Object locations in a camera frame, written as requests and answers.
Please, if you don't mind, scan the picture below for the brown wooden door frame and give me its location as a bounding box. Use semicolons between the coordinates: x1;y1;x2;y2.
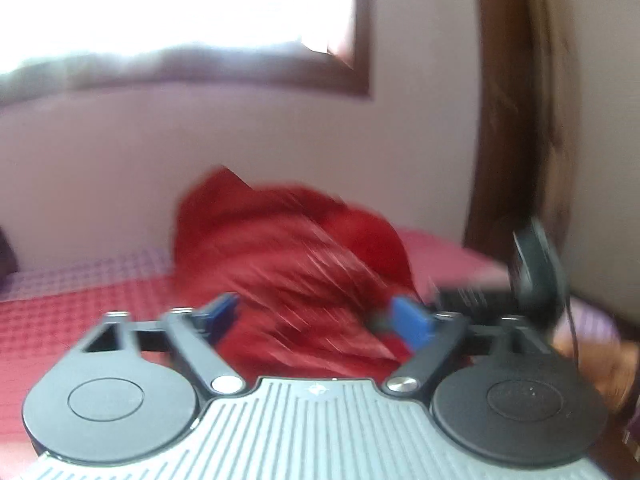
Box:
462;0;576;263

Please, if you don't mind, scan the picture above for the red down coat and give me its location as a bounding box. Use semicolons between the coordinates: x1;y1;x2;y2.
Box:
172;166;427;379

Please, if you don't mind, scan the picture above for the person's right forearm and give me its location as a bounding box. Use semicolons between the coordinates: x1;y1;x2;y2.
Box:
552;332;632;413

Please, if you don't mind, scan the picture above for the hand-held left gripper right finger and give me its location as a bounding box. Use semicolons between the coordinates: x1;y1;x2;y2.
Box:
382;296;552;404

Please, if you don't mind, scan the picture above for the brown wooden window frame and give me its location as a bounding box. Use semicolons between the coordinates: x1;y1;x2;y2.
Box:
0;0;375;107

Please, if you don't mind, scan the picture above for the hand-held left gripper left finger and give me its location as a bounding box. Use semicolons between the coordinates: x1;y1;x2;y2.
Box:
80;292;247;397

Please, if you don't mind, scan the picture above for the black cable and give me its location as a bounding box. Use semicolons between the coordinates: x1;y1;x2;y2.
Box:
567;302;582;363

